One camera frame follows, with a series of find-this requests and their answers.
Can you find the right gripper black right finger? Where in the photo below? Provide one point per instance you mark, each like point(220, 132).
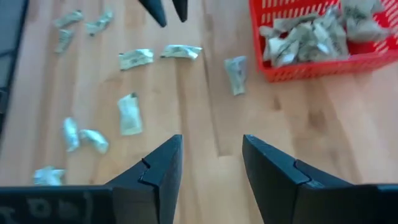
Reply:
point(273, 180)

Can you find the red plastic basket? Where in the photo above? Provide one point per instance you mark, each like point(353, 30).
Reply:
point(311, 73)

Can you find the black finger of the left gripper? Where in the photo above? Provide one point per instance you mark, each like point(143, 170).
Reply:
point(182, 9)
point(155, 11)

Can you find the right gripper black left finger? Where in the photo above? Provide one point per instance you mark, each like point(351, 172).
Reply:
point(149, 186)

